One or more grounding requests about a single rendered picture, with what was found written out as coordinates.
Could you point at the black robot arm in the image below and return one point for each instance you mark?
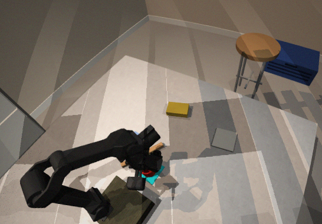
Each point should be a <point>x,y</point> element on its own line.
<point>40,190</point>

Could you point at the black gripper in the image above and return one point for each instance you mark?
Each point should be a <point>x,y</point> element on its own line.
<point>137,182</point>

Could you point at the long wooden bar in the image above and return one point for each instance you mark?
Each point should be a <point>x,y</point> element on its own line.
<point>156,147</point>

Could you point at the dark red cup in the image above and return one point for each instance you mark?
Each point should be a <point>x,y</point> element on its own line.
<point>148,173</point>

